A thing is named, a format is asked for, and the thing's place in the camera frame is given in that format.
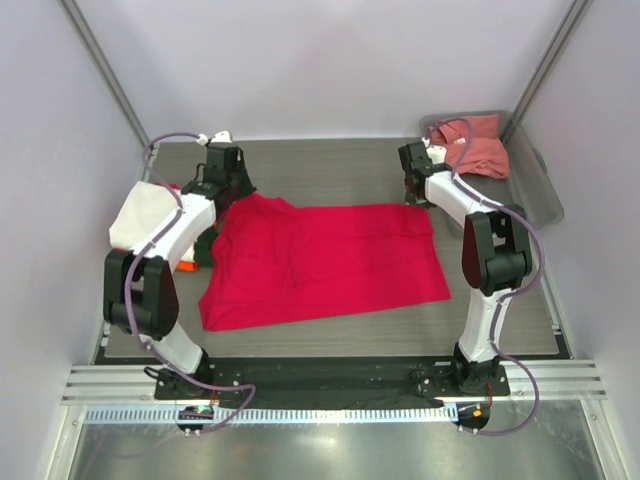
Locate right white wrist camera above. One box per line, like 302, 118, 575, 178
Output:
421, 137, 447, 165

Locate left aluminium corner post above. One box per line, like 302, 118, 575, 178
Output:
58, 0, 157, 154

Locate slotted cable duct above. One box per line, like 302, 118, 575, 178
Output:
84, 403, 458, 425

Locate folded dark green t-shirt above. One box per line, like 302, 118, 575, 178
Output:
193, 226, 218, 268

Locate red t-shirt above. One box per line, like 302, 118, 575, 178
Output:
199, 193, 451, 332

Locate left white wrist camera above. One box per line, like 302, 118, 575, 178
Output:
196, 130, 234, 146

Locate aluminium corner post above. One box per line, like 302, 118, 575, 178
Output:
501, 0, 593, 143
58, 0, 157, 154

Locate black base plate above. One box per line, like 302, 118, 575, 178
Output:
144, 357, 510, 410

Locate right aluminium corner post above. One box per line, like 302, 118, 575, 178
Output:
501, 0, 593, 143

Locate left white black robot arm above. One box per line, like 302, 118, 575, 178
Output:
103, 131, 255, 399

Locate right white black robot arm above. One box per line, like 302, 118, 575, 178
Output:
398, 141, 533, 396

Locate salmon pink t-shirt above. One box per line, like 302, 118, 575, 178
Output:
428, 113, 510, 179

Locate grey plastic tray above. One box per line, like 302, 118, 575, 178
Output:
418, 108, 565, 231

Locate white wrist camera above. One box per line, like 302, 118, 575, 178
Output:
196, 130, 234, 146
421, 137, 447, 165

